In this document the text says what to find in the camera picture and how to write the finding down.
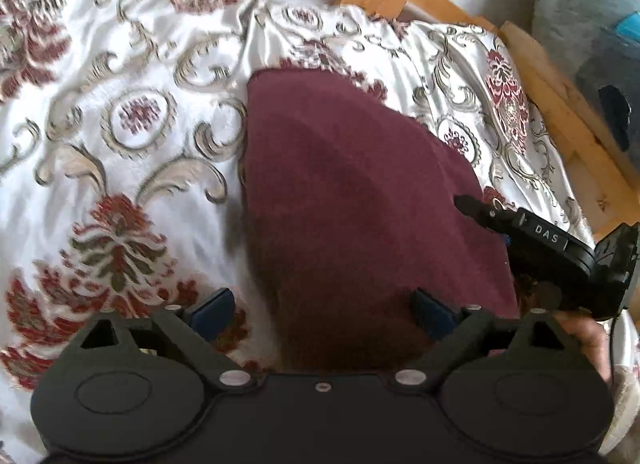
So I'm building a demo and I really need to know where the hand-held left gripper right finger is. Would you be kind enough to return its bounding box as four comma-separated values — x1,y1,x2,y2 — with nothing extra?
394,288,576,393

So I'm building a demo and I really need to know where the wooden bed frame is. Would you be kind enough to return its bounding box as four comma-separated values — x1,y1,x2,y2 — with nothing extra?
235,0,640,250

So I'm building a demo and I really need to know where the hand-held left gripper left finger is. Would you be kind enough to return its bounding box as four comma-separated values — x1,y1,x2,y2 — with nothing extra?
68,288,246,391

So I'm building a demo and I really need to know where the maroon cloth garment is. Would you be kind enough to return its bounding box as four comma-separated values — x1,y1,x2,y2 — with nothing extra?
242,67,521,375

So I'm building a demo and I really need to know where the white fluffy cloth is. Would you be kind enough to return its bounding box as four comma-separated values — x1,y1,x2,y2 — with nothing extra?
598,362,640,456

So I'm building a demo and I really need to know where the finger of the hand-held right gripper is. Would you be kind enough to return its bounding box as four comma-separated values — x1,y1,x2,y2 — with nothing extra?
453,194,524,237

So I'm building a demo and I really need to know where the floral white bedspread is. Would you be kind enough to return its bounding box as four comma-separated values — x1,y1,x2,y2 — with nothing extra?
0,0,596,464

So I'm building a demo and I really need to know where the grey blue patterned cloth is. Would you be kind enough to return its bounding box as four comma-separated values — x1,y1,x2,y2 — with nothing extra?
529,0,640,155

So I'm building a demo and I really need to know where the person's right hand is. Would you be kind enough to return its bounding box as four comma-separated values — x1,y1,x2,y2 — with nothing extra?
556,312,614,386

